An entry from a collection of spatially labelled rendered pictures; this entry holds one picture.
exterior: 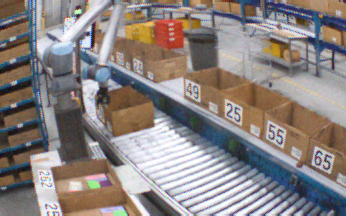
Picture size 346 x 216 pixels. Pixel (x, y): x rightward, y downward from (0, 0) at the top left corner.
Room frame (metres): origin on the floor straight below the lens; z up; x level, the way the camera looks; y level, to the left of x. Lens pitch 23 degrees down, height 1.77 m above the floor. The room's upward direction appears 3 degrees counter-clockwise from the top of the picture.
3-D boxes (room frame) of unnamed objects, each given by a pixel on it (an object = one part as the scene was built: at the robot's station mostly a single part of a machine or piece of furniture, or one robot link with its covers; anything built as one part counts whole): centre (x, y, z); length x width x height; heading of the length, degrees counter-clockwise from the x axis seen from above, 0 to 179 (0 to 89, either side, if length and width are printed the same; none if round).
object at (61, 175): (1.40, 0.48, 0.80); 0.38 x 0.28 x 0.10; 113
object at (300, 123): (1.52, -0.69, 0.96); 0.39 x 0.29 x 0.17; 30
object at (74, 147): (1.80, 0.63, 0.91); 0.26 x 0.26 x 0.33; 25
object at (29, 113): (2.47, 1.45, 0.79); 0.40 x 0.30 x 0.10; 121
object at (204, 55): (5.67, -0.54, 0.32); 0.50 x 0.50 x 0.64
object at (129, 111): (2.28, 0.34, 0.83); 0.39 x 0.29 x 0.17; 29
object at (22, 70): (2.47, 1.46, 1.19); 0.40 x 0.30 x 0.10; 120
